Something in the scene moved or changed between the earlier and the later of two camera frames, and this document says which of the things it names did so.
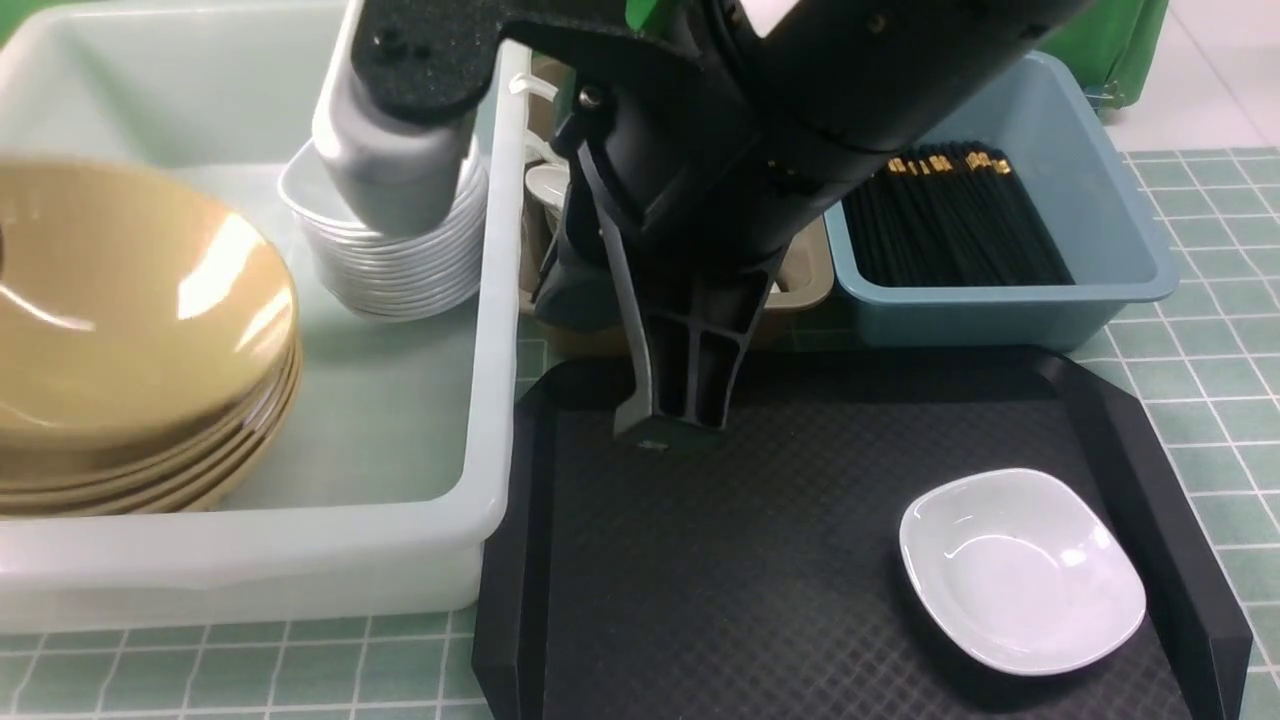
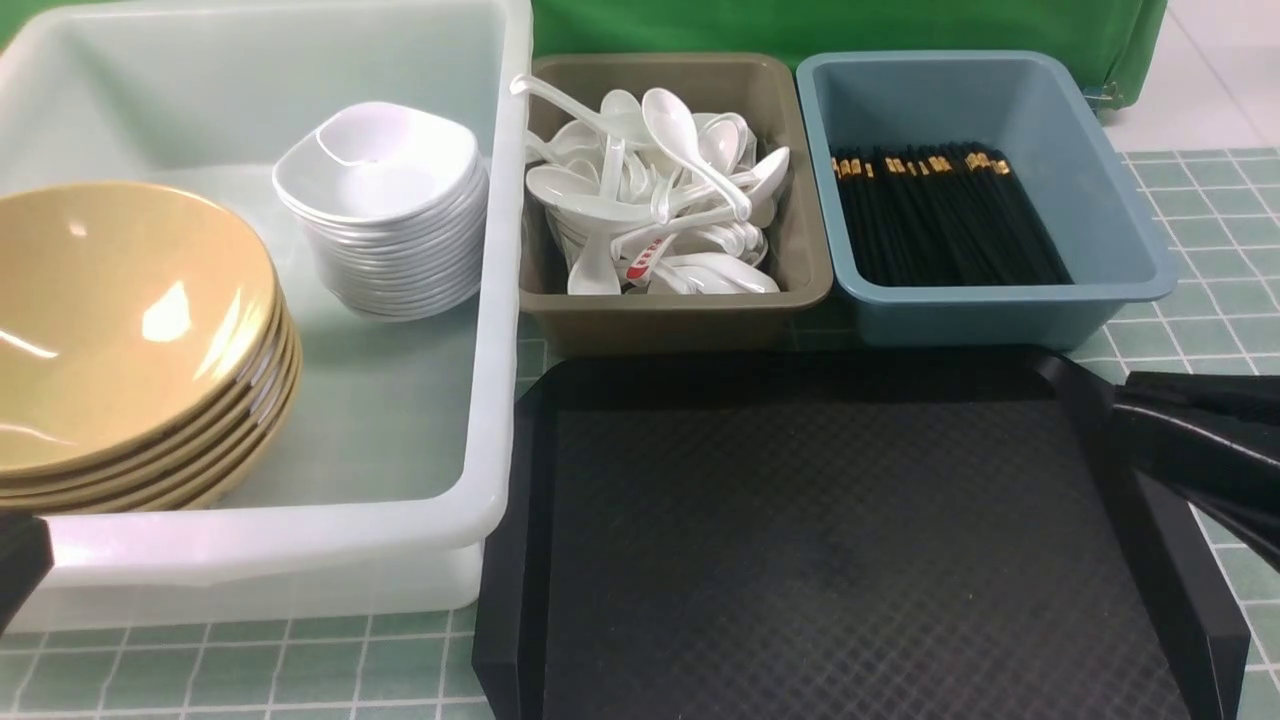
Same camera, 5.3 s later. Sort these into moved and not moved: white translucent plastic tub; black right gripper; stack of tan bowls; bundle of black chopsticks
Moved: black right gripper
Not moved: white translucent plastic tub; stack of tan bowls; bundle of black chopsticks
